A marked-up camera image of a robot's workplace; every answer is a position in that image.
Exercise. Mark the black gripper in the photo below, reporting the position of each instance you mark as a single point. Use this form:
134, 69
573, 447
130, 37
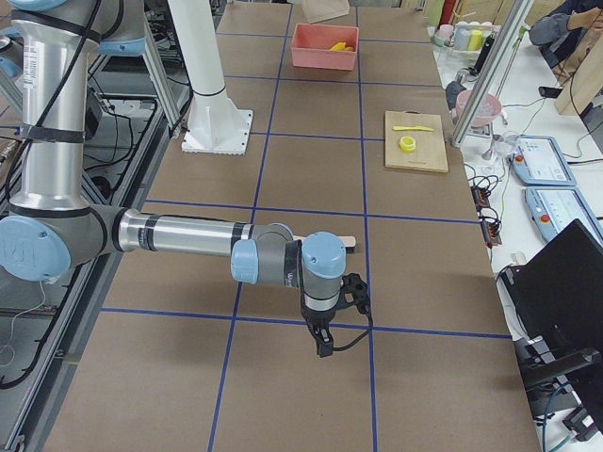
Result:
317, 318

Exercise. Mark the beige hand brush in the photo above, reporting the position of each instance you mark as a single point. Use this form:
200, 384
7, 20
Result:
351, 242

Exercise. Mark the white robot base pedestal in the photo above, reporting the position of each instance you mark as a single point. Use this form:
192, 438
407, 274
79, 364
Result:
214, 123

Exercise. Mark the bamboo cutting board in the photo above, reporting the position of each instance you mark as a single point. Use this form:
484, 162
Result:
430, 154

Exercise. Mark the teach pendant tablet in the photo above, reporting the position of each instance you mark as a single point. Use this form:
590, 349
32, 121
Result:
552, 208
538, 161

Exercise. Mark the upper teach pendant tablet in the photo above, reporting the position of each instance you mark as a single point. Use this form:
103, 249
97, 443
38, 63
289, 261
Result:
538, 161

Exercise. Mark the black laptop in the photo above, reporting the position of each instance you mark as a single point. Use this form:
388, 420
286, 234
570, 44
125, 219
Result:
558, 293

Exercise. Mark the lower teach pendant tablet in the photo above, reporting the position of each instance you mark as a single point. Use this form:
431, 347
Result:
552, 208

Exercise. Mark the yellow lemon slices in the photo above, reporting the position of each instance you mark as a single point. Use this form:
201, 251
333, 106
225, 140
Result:
407, 144

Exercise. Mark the yellow plastic knife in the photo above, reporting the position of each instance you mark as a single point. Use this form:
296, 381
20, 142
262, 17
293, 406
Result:
417, 128

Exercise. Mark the yellow toy corn cob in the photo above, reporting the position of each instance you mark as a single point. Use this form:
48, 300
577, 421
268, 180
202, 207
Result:
342, 47

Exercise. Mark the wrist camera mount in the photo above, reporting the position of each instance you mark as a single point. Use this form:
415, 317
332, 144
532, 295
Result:
354, 293

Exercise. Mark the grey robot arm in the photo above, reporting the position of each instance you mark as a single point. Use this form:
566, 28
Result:
64, 213

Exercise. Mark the aluminium frame post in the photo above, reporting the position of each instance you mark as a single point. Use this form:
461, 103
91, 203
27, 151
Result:
504, 40

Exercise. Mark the pink plastic bin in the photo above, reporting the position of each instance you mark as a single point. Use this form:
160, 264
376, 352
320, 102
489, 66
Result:
311, 43

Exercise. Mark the pink bowl with ice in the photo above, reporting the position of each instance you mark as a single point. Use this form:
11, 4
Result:
489, 109

